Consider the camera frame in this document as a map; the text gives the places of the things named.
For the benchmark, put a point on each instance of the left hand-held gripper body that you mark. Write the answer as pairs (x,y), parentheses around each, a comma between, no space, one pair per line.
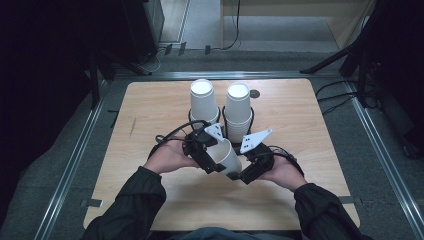
(200,146)

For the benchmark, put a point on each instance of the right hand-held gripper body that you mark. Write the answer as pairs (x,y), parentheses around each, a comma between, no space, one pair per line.
(260,156)

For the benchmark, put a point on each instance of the single white paper cup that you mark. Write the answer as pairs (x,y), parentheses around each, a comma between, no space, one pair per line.
(228,156)

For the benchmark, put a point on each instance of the stack of white paper cups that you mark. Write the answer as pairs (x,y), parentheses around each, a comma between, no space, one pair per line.
(202,100)
(237,110)

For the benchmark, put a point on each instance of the person's right hand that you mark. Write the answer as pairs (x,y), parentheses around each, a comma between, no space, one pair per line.
(286,173)

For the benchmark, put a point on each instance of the person's left hand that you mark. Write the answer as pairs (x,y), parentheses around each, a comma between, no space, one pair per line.
(166,156)

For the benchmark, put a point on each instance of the black round table grommet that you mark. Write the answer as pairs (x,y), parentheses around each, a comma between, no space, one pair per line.
(254,93)

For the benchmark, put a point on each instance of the grey tape piece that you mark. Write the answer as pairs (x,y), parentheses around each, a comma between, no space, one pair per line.
(348,200)
(93,202)

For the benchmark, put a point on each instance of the black metal stand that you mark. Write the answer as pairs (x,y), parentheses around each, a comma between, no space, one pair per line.
(95,76)

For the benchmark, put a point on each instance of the dark cabinet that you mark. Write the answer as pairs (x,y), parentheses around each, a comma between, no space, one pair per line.
(143,26)

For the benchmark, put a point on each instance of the black tripod stand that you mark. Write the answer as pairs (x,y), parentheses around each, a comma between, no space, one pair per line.
(353,46)

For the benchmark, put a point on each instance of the light wooden furniture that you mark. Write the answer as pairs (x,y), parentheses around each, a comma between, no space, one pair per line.
(340,20)

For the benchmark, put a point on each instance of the metal floor rail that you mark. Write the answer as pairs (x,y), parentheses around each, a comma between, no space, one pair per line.
(70,166)
(386,156)

